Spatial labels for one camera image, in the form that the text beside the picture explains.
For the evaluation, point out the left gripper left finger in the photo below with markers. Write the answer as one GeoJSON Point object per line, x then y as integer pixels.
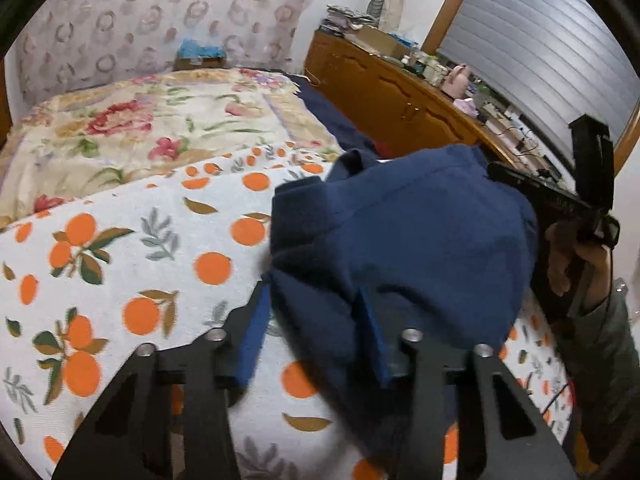
{"type": "Point", "coordinates": [126, 433]}

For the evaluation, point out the cardboard box on dresser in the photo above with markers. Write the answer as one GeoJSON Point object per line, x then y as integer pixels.
{"type": "Point", "coordinates": [379, 43]}

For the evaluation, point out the navy blue bed sheet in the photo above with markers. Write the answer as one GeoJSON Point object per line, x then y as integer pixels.
{"type": "Point", "coordinates": [343, 130]}

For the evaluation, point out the pink figurine on dresser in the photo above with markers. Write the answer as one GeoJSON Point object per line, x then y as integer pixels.
{"type": "Point", "coordinates": [456, 82]}

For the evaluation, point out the person's right hand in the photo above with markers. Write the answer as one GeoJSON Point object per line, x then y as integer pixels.
{"type": "Point", "coordinates": [566, 255]}

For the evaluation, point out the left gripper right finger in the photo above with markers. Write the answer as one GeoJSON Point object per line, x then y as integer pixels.
{"type": "Point", "coordinates": [501, 434]}

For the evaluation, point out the navy blue printed t-shirt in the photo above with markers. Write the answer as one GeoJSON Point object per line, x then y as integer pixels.
{"type": "Point", "coordinates": [425, 241]}

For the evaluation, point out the grey window roller shutter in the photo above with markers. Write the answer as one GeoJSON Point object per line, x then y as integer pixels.
{"type": "Point", "coordinates": [555, 60]}

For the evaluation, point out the ring patterned wall curtain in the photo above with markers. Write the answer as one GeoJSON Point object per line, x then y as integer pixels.
{"type": "Point", "coordinates": [76, 44]}

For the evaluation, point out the blue item on headboard box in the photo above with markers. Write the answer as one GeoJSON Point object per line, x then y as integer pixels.
{"type": "Point", "coordinates": [191, 55]}

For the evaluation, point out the orange fruit print cloth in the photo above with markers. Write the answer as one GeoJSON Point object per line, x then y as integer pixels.
{"type": "Point", "coordinates": [162, 260]}

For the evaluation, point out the floral cream bed blanket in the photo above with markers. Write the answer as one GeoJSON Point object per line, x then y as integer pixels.
{"type": "Point", "coordinates": [85, 142]}

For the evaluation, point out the brown wooden dresser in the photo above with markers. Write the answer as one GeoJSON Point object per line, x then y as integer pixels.
{"type": "Point", "coordinates": [397, 111]}

